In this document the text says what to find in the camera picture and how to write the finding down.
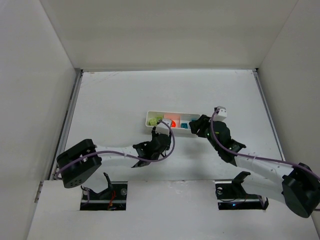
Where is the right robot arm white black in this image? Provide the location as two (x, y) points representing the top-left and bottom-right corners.
(189, 112), (320, 218)

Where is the left aluminium rail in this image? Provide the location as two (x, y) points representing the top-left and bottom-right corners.
(46, 68), (84, 180)

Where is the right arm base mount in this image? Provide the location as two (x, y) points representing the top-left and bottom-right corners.
(215, 171), (269, 211)

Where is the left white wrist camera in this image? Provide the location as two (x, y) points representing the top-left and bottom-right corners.
(152, 118), (173, 135)

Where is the light green long brick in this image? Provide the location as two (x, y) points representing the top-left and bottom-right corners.
(155, 116), (164, 123)

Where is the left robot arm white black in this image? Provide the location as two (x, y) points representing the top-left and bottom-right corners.
(55, 132), (176, 189)

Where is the orange round lego piece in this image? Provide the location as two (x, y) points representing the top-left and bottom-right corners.
(170, 120), (177, 128)

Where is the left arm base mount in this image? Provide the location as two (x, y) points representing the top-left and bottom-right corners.
(79, 172), (128, 212)

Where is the white three-compartment tray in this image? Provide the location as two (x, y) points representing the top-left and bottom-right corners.
(145, 111), (201, 138)

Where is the light green lego brick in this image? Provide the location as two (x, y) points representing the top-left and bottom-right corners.
(148, 118), (158, 126)

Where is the aluminium rail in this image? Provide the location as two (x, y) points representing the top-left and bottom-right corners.
(252, 68), (286, 161)
(46, 68), (84, 180)

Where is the right aluminium rail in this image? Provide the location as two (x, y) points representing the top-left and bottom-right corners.
(252, 68), (286, 161)

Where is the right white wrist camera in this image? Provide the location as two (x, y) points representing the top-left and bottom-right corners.
(213, 106), (227, 122)

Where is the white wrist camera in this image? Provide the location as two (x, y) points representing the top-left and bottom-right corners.
(152, 118), (173, 135)
(213, 106), (227, 122)

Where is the teal square lego brick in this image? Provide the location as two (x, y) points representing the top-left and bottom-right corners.
(180, 122), (189, 129)

